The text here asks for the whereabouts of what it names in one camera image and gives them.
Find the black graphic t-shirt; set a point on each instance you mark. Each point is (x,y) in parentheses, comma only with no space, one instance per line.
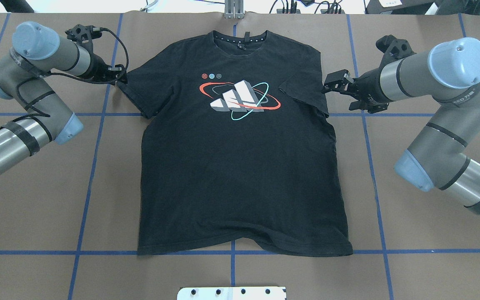
(238,147)

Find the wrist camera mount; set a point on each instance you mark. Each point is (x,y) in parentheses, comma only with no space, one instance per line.
(393,49)
(83,33)

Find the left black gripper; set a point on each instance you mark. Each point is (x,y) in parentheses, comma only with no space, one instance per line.
(97,69)

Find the aluminium frame post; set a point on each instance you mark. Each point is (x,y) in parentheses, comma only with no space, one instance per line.
(234,9)

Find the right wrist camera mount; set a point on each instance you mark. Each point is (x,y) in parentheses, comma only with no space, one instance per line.
(393,49)

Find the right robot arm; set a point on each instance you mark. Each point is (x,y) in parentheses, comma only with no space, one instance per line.
(450,74)

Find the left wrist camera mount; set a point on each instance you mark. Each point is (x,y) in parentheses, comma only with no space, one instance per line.
(83,33)

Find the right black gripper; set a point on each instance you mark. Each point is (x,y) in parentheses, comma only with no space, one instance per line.
(369,88)

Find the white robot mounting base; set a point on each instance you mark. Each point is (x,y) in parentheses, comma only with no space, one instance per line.
(233,293)

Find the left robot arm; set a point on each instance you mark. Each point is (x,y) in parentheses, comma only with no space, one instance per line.
(38,52)

